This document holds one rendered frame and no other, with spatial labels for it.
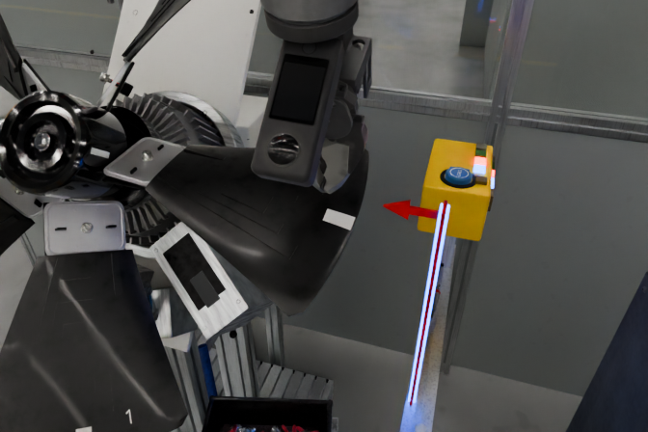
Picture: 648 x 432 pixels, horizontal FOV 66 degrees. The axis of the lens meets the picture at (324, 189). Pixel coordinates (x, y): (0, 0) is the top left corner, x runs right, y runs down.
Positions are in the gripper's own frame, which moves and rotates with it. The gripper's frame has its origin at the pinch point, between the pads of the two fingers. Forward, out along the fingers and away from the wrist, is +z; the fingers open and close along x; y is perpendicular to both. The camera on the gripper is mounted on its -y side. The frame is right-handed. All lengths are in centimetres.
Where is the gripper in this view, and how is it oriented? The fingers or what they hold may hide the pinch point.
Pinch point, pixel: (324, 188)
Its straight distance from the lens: 51.4
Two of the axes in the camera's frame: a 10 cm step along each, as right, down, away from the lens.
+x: -9.6, -1.7, 2.4
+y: 2.8, -7.6, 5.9
